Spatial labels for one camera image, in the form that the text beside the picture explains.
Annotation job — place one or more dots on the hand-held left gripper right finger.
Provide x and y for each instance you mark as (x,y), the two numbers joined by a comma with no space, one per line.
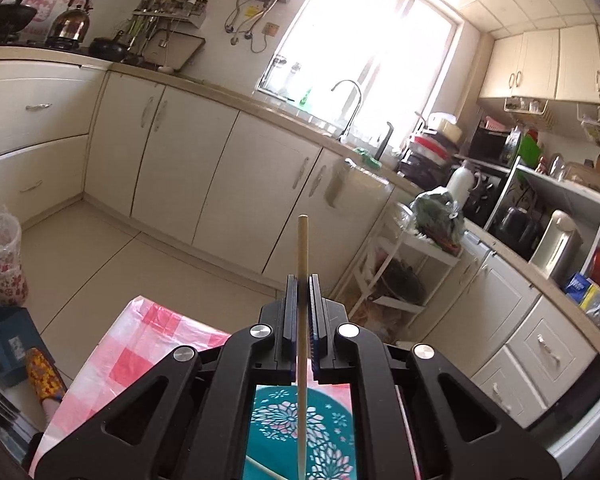
(314,330)

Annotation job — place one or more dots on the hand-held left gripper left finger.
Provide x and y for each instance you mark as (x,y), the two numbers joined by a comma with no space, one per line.
(291,320)

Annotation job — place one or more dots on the wooden chopstick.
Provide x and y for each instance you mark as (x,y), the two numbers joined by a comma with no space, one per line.
(303,250)

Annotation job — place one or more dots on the teal floral utensil holder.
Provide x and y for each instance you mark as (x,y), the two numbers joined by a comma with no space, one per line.
(270,410)

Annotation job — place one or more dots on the dark pan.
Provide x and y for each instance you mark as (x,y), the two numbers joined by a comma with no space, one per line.
(402,282)

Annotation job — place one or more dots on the cream kitchen base cabinets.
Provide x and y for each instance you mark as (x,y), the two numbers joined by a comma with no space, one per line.
(260,185)

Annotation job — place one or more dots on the glass jar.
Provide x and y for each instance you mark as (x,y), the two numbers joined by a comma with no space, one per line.
(404,219)

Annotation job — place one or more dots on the red checkered tablecloth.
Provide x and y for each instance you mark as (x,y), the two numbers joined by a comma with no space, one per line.
(145,330)

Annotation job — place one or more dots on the white trolley shelf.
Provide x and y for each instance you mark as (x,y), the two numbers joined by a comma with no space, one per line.
(445,260)

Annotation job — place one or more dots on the white hanging bin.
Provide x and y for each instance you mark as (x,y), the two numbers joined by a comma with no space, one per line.
(360,185)

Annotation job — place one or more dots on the bag of green vegetables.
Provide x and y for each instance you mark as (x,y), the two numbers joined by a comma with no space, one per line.
(437,215)

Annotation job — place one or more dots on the green sponge cloth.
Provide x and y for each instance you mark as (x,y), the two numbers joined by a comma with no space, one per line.
(367,156)

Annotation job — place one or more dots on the black slim faucet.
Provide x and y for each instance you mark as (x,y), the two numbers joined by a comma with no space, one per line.
(386,140)

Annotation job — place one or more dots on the white thermos jug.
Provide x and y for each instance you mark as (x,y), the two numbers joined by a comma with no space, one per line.
(461,185)

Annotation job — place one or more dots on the stack of pans and dishes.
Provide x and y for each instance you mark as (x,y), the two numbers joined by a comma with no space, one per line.
(425,155)

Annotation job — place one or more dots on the green bottle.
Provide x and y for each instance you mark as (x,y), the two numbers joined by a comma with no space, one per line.
(306,97)

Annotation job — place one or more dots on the black countertop oven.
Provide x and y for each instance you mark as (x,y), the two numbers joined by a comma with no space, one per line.
(490,190)

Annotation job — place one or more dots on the metal sink faucet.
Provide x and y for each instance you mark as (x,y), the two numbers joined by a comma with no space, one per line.
(358,100)

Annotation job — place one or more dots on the patterned yellow slipper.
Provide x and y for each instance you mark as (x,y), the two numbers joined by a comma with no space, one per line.
(45,375)

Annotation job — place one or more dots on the black microwave oven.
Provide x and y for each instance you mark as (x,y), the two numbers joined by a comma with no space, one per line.
(487,142)

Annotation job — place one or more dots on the white electric water boiler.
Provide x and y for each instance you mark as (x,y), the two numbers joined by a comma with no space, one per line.
(555,245)

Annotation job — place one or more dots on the blue packet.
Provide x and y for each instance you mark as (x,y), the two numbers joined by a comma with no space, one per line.
(577,287)

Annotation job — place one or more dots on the blue box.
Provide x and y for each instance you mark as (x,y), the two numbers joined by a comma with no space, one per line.
(10,340)

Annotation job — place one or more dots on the green cutting board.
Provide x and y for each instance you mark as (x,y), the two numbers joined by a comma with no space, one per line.
(530,145)

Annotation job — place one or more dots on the white appliance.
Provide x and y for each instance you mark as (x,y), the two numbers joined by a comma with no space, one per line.
(585,435)

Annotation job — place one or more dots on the grey leaning tray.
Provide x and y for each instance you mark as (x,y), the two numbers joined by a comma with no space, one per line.
(180,50)

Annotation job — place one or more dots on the floral trash bin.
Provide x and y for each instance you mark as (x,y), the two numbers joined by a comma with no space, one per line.
(2,270)

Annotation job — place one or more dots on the white counter shelf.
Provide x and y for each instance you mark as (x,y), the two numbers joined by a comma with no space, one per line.
(570,187)

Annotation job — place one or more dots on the bright window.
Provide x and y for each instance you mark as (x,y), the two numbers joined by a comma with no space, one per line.
(380,35)

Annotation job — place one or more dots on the black frying pan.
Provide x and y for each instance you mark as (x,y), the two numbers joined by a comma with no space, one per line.
(107,47)

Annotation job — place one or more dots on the metal kettle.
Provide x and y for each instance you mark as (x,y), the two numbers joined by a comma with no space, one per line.
(70,25)

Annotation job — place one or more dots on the gas stove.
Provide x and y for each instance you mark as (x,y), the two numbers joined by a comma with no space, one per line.
(30,42)

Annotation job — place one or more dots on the black wok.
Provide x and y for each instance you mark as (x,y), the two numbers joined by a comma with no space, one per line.
(10,17)

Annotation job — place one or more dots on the wall socket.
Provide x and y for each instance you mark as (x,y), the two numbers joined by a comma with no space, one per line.
(271,29)

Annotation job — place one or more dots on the wall utensil rack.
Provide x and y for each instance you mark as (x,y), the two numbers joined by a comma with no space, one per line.
(180,10)

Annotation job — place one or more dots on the cream wall cabinets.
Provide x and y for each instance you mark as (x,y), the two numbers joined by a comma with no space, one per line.
(540,65)

